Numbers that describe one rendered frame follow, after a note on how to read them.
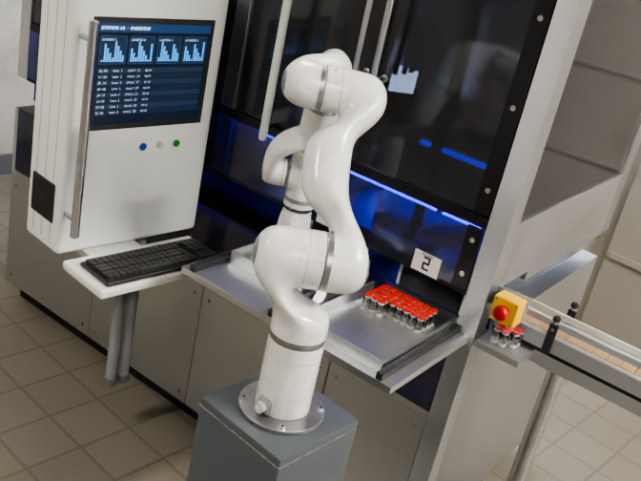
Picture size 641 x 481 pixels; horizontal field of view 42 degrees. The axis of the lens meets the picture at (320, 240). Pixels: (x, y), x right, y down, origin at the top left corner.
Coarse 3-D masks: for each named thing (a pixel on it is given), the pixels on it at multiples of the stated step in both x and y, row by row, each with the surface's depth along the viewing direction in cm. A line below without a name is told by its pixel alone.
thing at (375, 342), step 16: (368, 288) 234; (320, 304) 216; (336, 304) 222; (352, 304) 227; (336, 320) 217; (352, 320) 219; (368, 320) 221; (384, 320) 222; (336, 336) 204; (352, 336) 211; (368, 336) 213; (384, 336) 214; (400, 336) 216; (416, 336) 218; (432, 336) 216; (352, 352) 202; (368, 352) 199; (384, 352) 207; (400, 352) 203
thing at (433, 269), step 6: (420, 252) 228; (414, 258) 229; (420, 258) 228; (432, 258) 226; (414, 264) 230; (420, 264) 229; (432, 264) 226; (438, 264) 225; (420, 270) 229; (432, 270) 227; (438, 270) 226; (432, 276) 227
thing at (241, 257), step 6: (246, 246) 239; (252, 246) 241; (234, 252) 234; (240, 252) 238; (246, 252) 240; (252, 252) 242; (234, 258) 235; (240, 258) 233; (246, 258) 232; (252, 258) 240; (240, 264) 234; (246, 264) 232; (252, 264) 231; (246, 270) 233; (252, 270) 231; (300, 288) 222
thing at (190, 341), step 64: (64, 256) 327; (576, 256) 297; (192, 320) 290; (256, 320) 271; (192, 384) 297; (320, 384) 260; (512, 384) 277; (384, 448) 250; (448, 448) 246; (512, 448) 316
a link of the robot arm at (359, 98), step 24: (336, 72) 175; (360, 72) 178; (336, 96) 175; (360, 96) 175; (384, 96) 177; (360, 120) 173; (312, 144) 171; (336, 144) 170; (312, 168) 169; (336, 168) 168; (312, 192) 168; (336, 192) 166; (336, 216) 166; (336, 240) 163; (360, 240) 164; (336, 264) 161; (360, 264) 162; (336, 288) 163; (360, 288) 166
